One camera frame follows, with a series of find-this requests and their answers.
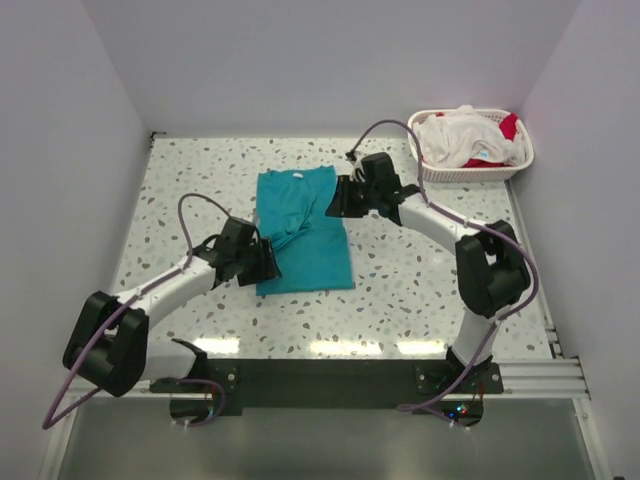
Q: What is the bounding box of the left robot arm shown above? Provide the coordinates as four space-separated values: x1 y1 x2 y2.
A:
62 217 281 397

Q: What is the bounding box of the white laundry basket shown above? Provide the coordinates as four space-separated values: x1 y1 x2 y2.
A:
407 105 534 183

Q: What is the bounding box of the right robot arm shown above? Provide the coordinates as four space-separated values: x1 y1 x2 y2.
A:
326 153 531 393

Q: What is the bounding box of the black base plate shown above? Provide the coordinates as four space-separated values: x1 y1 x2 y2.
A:
148 357 501 429

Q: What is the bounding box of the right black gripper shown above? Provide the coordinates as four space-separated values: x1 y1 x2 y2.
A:
325 175 379 219

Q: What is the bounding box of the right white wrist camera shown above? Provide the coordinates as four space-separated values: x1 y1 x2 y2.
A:
345 150 366 183

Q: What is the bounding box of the white t-shirt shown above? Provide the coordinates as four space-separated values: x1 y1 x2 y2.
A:
410 103 530 169

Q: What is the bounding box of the red t-shirt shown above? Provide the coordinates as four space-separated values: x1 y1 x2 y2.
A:
424 112 521 170

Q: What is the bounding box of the teal t-shirt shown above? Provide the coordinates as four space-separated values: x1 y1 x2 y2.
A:
256 166 354 296

